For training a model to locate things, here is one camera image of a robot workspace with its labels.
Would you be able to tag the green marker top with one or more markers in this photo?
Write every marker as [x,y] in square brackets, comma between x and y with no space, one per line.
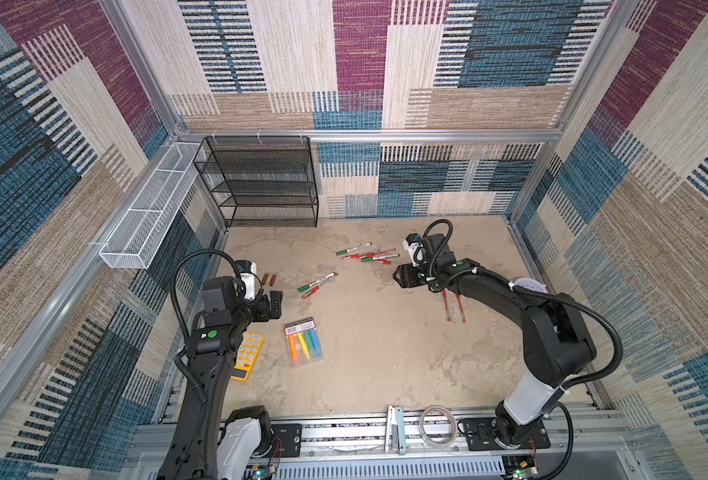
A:
[353,249]

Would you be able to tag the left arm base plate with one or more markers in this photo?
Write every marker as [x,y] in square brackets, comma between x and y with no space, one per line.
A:
[286,441]

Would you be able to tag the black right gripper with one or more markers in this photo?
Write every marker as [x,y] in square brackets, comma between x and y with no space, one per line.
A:
[407,276]

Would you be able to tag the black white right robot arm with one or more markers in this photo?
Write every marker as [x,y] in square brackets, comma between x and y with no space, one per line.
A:
[556,342]

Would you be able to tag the yellow calculator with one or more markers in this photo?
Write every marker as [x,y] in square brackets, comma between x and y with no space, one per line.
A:
[247,355]

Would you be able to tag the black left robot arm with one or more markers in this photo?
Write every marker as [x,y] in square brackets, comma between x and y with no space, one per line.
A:
[202,447]

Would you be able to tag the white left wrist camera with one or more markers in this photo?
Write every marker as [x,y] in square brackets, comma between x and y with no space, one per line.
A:
[248,274]

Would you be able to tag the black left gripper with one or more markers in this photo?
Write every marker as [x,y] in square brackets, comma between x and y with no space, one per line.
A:
[262,314]

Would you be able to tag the white alarm clock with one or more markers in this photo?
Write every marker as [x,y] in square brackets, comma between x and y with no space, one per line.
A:
[532,284]

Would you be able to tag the highlighter pack in clear case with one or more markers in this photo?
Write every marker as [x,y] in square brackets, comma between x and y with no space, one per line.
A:
[302,342]

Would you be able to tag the metal bracket on rail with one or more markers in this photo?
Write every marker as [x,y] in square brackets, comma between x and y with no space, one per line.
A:
[395,433]

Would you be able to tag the white wire mesh basket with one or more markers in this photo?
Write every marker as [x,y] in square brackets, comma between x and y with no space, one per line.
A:
[136,239]

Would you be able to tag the black wire mesh shelf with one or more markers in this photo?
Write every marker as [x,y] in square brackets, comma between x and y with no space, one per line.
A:
[261,181]

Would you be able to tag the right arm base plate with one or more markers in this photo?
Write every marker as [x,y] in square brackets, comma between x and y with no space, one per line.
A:
[492,433]

